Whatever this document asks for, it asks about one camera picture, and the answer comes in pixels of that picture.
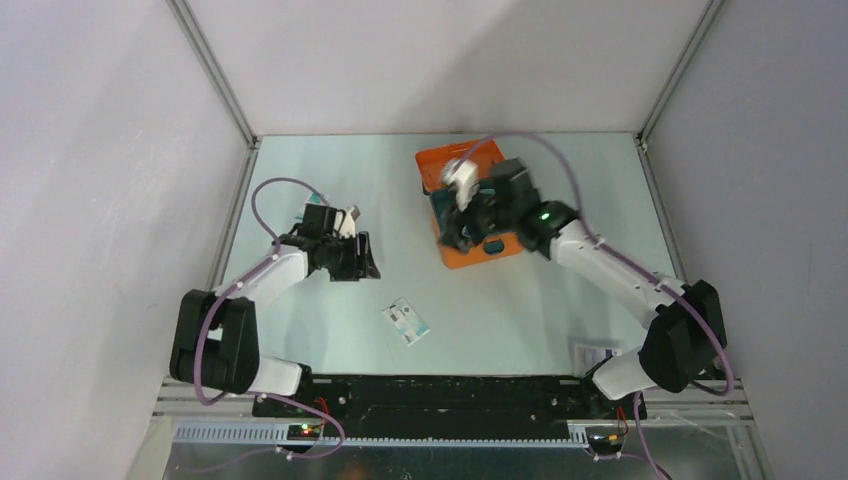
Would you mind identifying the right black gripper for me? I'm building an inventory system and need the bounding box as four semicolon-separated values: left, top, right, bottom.
438;179;518;255

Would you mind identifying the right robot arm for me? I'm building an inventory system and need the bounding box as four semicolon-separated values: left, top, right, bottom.
440;158;727;418

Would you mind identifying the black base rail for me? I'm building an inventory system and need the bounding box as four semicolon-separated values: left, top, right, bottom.
252;375;647;441

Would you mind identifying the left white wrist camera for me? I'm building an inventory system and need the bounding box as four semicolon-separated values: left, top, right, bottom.
334;205;360;238

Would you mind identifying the purple cable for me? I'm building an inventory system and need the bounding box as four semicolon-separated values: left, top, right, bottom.
193;177;347;460
457;131;737;480

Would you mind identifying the long white teal packet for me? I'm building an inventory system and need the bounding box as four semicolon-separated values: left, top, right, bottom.
382;297;430;346

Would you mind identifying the white leaflet near base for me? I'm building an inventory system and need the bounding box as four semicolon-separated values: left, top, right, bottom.
572;343;624;376

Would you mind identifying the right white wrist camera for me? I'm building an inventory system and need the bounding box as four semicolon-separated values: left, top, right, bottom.
440;158;478;211

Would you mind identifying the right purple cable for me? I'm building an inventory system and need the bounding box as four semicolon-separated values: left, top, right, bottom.
457;131;737;480

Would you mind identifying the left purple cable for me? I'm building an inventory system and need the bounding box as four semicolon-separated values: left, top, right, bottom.
193;177;347;460

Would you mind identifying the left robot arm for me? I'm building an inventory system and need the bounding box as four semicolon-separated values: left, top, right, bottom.
169;204;381;417

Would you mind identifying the teal divided tray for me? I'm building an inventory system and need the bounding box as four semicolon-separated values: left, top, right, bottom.
429;187;465;250

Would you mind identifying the orange medicine box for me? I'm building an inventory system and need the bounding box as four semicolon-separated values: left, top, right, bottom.
414;139;524;270

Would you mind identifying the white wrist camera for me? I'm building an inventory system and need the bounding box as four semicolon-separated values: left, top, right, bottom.
334;205;360;238
440;158;478;211

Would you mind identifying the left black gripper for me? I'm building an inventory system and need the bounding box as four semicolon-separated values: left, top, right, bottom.
321;230;379;281

